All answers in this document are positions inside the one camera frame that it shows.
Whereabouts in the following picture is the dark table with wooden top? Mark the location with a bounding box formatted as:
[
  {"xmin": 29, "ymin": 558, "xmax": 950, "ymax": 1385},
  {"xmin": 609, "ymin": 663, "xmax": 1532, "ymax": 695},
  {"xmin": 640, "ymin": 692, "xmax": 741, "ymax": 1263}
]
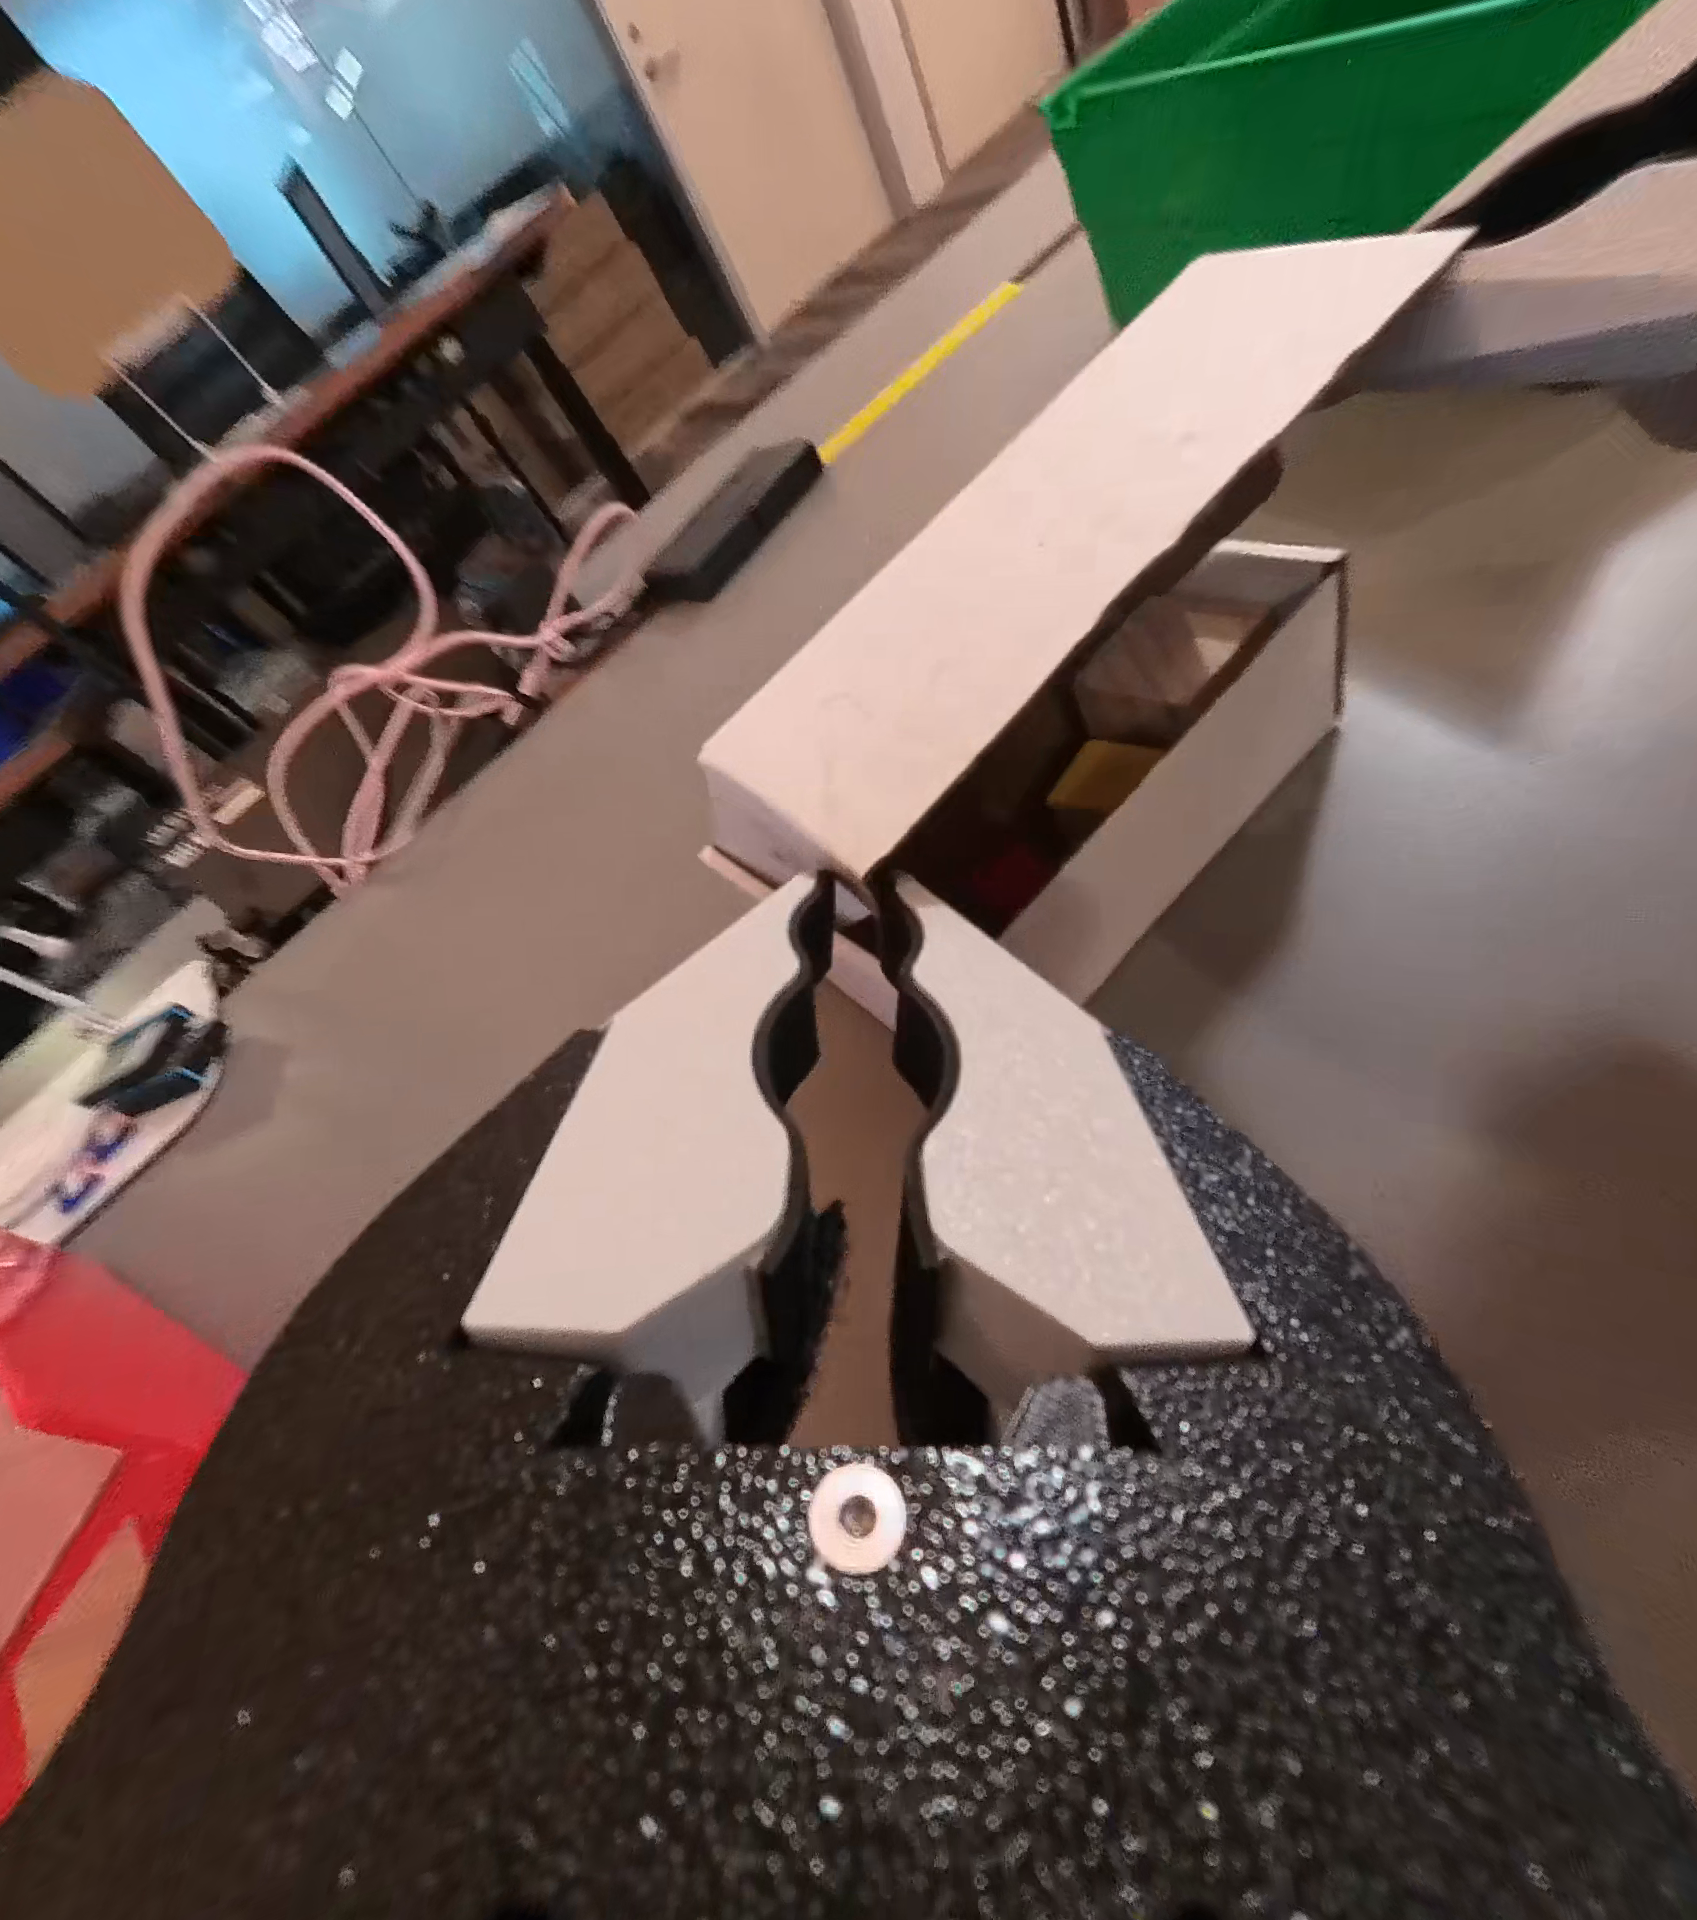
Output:
[{"xmin": 0, "ymin": 194, "xmax": 655, "ymax": 781}]

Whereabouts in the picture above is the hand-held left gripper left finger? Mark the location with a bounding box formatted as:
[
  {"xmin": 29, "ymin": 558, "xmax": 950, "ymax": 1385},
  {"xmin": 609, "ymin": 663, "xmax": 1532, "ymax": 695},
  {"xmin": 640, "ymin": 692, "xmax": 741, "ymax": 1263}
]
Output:
[{"xmin": 463, "ymin": 870, "xmax": 850, "ymax": 1445}]

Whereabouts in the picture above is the black power adapter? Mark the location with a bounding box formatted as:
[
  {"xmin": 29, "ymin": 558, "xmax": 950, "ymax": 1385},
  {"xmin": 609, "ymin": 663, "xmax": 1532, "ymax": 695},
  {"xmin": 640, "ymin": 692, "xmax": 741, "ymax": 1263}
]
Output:
[{"xmin": 642, "ymin": 438, "xmax": 826, "ymax": 603}]

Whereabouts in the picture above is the black battery with blue label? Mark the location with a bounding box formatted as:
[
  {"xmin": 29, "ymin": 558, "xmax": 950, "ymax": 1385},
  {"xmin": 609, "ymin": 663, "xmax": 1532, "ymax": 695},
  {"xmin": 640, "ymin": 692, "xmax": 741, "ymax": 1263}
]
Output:
[
  {"xmin": 80, "ymin": 1056, "xmax": 211, "ymax": 1119},
  {"xmin": 113, "ymin": 1010, "xmax": 228, "ymax": 1082}
]

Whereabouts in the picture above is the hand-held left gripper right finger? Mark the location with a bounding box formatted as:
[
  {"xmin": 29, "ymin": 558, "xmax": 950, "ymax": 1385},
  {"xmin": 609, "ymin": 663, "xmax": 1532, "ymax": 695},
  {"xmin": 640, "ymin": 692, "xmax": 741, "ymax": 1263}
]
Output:
[{"xmin": 866, "ymin": 870, "xmax": 1259, "ymax": 1445}]

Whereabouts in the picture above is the red plastic bin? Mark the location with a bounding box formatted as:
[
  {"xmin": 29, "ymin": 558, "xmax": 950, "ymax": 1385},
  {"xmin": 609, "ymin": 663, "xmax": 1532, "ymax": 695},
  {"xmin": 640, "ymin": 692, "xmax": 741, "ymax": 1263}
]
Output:
[{"xmin": 0, "ymin": 1178, "xmax": 250, "ymax": 1920}]

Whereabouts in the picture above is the red cube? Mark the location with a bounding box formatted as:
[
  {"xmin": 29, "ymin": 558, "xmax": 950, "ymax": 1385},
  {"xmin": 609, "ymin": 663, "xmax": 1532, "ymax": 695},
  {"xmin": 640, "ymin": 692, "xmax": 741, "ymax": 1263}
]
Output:
[{"xmin": 976, "ymin": 846, "xmax": 1074, "ymax": 933}]

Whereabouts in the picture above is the green plastic bin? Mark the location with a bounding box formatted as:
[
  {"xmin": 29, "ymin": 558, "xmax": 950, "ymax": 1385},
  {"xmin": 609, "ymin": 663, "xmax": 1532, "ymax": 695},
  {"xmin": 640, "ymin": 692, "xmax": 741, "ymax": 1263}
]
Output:
[{"xmin": 1041, "ymin": 0, "xmax": 1660, "ymax": 329}]

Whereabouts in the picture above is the pink cable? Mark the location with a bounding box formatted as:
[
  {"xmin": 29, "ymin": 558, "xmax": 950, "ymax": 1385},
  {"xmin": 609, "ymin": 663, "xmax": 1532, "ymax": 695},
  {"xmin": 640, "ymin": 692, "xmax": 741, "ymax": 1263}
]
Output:
[{"xmin": 113, "ymin": 442, "xmax": 648, "ymax": 887}]

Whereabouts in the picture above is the yellow cube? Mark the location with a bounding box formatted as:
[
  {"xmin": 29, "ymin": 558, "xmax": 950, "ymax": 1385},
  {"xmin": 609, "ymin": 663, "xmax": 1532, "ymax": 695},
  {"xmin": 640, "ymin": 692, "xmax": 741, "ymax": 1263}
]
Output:
[{"xmin": 1049, "ymin": 738, "xmax": 1164, "ymax": 819}]

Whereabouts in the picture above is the white desk stand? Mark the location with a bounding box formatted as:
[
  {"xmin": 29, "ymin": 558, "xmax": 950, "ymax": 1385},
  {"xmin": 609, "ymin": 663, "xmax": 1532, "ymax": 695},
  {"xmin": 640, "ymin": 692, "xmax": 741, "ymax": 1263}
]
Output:
[{"xmin": 0, "ymin": 905, "xmax": 233, "ymax": 1249}]

